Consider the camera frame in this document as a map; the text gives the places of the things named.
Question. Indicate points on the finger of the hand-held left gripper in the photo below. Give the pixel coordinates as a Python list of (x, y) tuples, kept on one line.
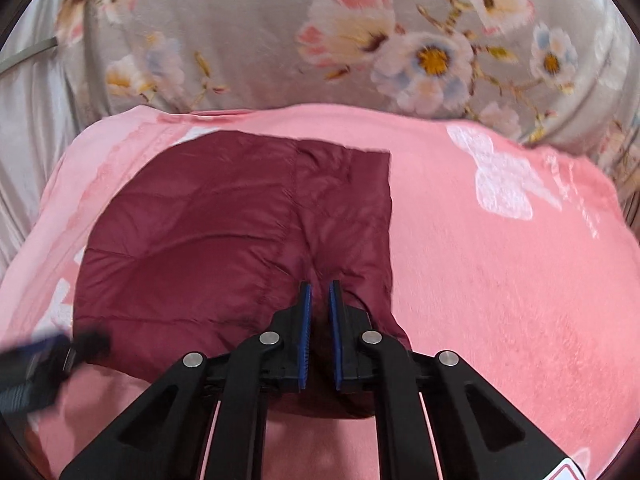
[(92, 345)]

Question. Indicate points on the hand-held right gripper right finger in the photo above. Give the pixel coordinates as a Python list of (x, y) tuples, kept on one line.
[(336, 340)]

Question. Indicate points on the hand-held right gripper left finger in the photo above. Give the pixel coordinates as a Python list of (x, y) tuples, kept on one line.
[(305, 340)]

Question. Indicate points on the maroon down jacket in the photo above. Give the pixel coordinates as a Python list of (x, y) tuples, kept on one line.
[(200, 240)]

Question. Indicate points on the pink blanket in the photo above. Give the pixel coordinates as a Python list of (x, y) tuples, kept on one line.
[(500, 300)]

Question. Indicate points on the grey satin sheet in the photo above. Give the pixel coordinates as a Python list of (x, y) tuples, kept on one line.
[(35, 135)]

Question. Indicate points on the grey floral bedsheet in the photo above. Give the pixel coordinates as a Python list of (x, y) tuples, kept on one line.
[(260, 25)]

